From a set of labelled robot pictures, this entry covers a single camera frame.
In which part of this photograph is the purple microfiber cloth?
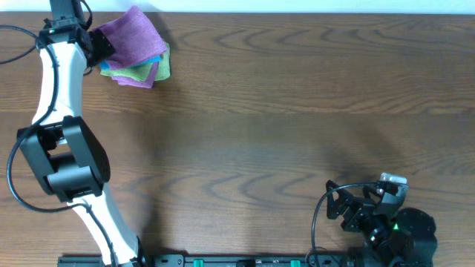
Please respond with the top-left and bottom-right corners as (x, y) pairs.
(95, 6), (167, 63)

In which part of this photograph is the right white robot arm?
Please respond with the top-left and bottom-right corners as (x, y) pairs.
(326, 173), (438, 266)

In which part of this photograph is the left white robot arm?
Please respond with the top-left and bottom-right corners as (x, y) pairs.
(7, 0), (153, 266)

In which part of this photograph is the blue folded cloth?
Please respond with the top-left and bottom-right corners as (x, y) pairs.
(99, 55), (162, 70)

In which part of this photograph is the purple folded cloth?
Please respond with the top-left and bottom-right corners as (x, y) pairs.
(112, 62), (159, 88)

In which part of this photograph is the green folded cloth lower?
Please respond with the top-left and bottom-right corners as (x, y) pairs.
(154, 43), (171, 82)

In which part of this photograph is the left black cable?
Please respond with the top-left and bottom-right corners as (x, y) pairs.
(0, 0), (119, 267)

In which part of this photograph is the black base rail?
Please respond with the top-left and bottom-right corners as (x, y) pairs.
(57, 253), (434, 267)

